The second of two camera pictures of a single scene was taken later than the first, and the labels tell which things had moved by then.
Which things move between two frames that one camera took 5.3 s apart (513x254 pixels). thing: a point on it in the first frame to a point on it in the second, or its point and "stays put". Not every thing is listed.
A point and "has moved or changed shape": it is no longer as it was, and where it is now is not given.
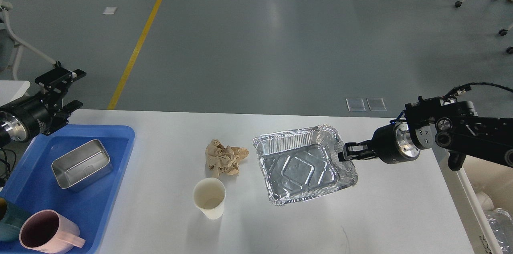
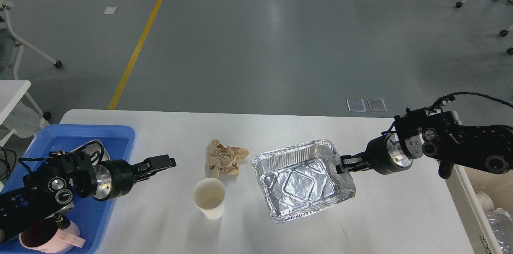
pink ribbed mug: [48, 231] stays put
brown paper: [224, 160] stays put
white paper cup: [209, 194] stays put
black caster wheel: [503, 32] stays put
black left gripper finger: [61, 119] to [144, 176]
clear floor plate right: [376, 104] stays put
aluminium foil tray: [303, 164] has moved or changed shape
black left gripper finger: [60, 79] to [155, 163]
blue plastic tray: [33, 185] stays put
